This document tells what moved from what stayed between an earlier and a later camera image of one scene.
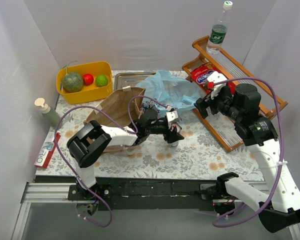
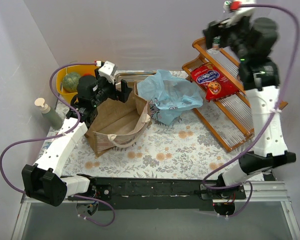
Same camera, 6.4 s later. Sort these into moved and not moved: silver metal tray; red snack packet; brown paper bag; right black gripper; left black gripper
Moved: left black gripper; right black gripper
Not moved: silver metal tray; red snack packet; brown paper bag
